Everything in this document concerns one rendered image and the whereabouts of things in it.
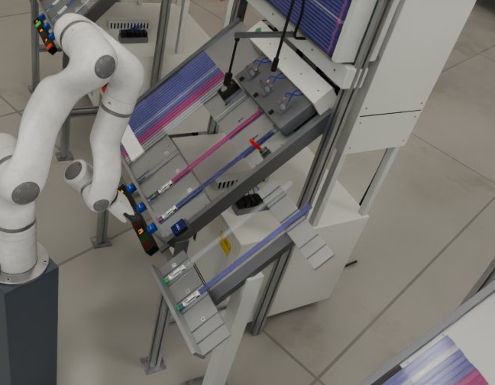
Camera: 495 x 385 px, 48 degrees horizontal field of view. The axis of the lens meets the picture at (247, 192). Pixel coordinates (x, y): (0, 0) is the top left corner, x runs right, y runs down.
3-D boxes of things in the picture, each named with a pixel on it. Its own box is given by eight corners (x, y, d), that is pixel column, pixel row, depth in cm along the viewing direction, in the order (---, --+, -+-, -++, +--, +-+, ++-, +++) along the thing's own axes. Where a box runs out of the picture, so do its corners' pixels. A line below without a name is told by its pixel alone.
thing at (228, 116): (259, 177, 191) (253, 170, 187) (184, 79, 232) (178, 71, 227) (334, 118, 189) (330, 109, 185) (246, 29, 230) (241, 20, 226)
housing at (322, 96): (326, 127, 190) (313, 103, 179) (259, 56, 220) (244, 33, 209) (344, 112, 190) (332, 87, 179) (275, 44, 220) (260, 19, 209)
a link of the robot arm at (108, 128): (147, 130, 151) (111, 216, 165) (125, 100, 161) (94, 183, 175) (117, 126, 145) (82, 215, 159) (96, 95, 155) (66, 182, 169)
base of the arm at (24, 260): (3, 296, 159) (0, 252, 148) (-31, 257, 167) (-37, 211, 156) (61, 266, 172) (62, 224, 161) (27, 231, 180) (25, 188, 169)
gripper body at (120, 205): (92, 191, 177) (113, 206, 186) (101, 211, 171) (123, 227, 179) (109, 176, 176) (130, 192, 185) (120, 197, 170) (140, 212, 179)
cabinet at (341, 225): (210, 341, 247) (241, 245, 209) (154, 234, 290) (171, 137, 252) (325, 305, 279) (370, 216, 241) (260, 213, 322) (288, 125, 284)
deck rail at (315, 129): (175, 249, 192) (166, 243, 187) (173, 245, 193) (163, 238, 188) (338, 121, 188) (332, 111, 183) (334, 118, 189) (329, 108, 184)
